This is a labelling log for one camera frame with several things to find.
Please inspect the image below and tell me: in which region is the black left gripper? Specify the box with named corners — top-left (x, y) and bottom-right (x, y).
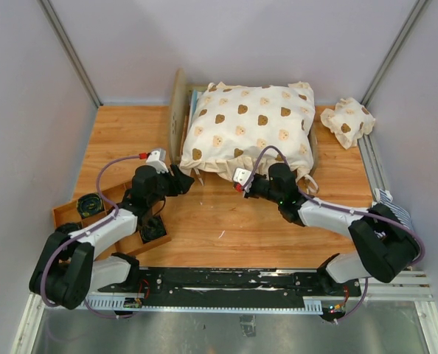
top-left (148, 163), bottom-right (194, 206)

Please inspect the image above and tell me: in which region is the large bear print cushion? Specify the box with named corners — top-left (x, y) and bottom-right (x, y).
top-left (178, 81), bottom-right (320, 195)

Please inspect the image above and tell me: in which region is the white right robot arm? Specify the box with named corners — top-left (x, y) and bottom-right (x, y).
top-left (233, 163), bottom-right (423, 295)

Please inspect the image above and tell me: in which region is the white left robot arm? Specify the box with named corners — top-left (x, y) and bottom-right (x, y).
top-left (29, 165), bottom-right (194, 310)

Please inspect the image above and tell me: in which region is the black item in tray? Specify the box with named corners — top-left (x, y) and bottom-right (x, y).
top-left (140, 215), bottom-right (167, 243)

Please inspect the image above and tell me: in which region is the wooden divided tray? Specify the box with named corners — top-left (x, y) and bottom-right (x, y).
top-left (52, 193), bottom-right (172, 260)

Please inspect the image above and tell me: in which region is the blue striped mattress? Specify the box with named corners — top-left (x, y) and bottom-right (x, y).
top-left (188, 89), bottom-right (202, 128)

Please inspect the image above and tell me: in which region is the small bear print pillow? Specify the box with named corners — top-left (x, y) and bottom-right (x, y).
top-left (320, 97), bottom-right (375, 150)

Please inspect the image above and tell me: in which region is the blue striped cloth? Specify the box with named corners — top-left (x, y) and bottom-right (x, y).
top-left (372, 188), bottom-right (414, 231)

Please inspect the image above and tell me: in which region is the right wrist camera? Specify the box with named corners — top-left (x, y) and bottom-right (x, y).
top-left (232, 167), bottom-right (253, 192)

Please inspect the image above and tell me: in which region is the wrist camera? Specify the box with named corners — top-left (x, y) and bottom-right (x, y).
top-left (232, 167), bottom-right (253, 192)
top-left (139, 147), bottom-right (169, 173)

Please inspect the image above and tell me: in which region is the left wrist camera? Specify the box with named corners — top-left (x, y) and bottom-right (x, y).
top-left (139, 147), bottom-right (169, 173)

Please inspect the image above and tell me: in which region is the coiled black cable in tray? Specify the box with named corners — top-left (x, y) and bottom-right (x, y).
top-left (75, 193), bottom-right (105, 218)

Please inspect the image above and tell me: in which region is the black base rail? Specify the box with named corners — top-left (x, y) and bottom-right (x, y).
top-left (99, 267), bottom-right (361, 307)

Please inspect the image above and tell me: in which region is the aluminium side rail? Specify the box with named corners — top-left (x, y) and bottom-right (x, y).
top-left (358, 135), bottom-right (389, 191)

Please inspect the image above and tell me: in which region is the white slotted cable duct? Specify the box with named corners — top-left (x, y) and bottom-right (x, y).
top-left (86, 295), bottom-right (324, 315)

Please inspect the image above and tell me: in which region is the left aluminium frame post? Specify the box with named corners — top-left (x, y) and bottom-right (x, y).
top-left (36, 0), bottom-right (103, 108)

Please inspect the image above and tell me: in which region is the aluminium frame post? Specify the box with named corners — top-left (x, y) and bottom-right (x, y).
top-left (361, 0), bottom-right (431, 106)
top-left (36, 0), bottom-right (103, 108)

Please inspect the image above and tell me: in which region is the right aluminium frame post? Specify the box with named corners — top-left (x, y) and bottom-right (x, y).
top-left (361, 0), bottom-right (431, 106)

